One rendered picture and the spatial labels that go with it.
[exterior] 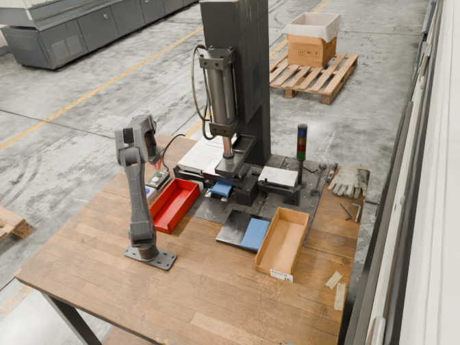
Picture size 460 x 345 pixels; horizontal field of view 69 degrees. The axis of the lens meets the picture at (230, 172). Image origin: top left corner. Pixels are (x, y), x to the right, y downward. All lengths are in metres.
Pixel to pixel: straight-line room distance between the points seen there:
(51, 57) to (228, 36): 5.18
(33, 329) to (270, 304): 1.71
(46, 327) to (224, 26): 2.01
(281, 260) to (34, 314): 1.78
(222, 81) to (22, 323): 1.99
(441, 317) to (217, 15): 1.02
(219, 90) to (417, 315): 0.97
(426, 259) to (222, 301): 0.92
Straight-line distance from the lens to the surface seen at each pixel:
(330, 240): 1.27
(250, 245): 1.21
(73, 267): 1.38
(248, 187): 1.34
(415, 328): 0.23
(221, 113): 1.16
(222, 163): 1.31
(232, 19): 1.11
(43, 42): 6.10
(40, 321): 2.51
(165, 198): 1.45
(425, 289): 0.25
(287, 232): 1.28
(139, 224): 1.18
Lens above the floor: 1.88
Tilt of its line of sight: 39 degrees down
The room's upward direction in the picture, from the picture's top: 7 degrees counter-clockwise
